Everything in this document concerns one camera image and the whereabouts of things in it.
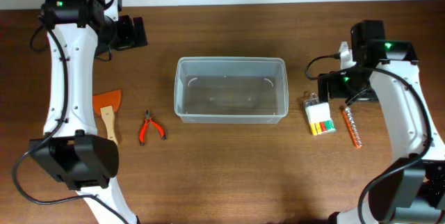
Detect orange socket bit holder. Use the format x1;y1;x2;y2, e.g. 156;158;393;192
341;107;362;149

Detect marker pack clear case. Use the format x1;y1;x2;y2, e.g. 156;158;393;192
302;93;337;136

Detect red handled pliers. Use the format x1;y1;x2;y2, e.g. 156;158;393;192
138;109;167;147

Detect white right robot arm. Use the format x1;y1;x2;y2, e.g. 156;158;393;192
315;20;444;223

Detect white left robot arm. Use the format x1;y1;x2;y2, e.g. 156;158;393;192
27;0;147;223

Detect clear plastic container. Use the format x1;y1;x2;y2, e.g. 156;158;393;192
174;56;289;124

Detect orange scraper wooden handle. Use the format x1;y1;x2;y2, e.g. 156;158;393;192
92;89;122;145

